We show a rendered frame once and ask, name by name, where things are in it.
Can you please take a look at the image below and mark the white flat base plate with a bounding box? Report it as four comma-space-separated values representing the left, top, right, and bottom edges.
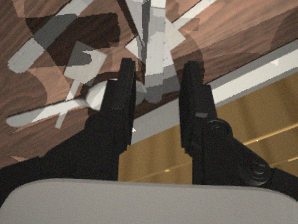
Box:
131, 39, 298, 145

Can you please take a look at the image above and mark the brown wooden cutlery tray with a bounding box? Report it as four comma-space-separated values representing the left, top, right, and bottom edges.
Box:
118, 72, 298, 184

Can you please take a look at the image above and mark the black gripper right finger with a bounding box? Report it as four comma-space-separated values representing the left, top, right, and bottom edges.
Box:
178, 61, 298, 201

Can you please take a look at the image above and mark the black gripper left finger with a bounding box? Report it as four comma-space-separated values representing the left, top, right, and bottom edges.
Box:
0, 58, 136, 208

